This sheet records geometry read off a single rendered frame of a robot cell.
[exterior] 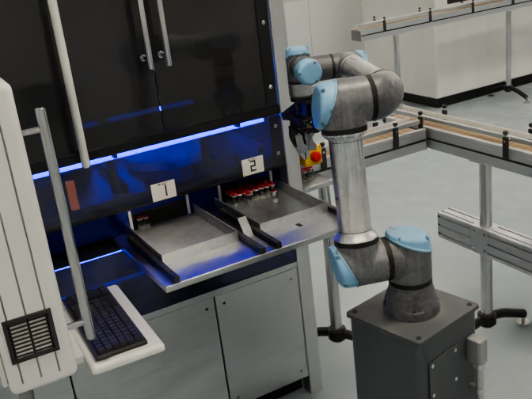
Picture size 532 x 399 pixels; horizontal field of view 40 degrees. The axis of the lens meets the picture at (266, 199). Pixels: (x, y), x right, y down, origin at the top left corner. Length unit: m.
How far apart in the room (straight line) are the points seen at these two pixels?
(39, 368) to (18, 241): 0.34
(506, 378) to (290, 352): 0.88
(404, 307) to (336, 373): 1.28
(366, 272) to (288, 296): 0.98
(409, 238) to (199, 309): 1.02
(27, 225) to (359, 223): 0.80
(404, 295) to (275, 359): 1.06
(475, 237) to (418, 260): 1.26
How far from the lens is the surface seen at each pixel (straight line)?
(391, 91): 1.85
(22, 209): 1.78
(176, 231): 2.50
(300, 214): 2.44
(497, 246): 3.11
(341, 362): 3.30
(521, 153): 2.85
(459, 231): 3.26
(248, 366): 2.90
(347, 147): 1.84
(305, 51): 2.29
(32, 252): 1.82
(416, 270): 1.96
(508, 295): 3.80
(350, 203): 1.87
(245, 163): 2.59
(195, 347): 2.75
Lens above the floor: 1.81
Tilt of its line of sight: 20 degrees down
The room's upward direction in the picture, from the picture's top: 7 degrees counter-clockwise
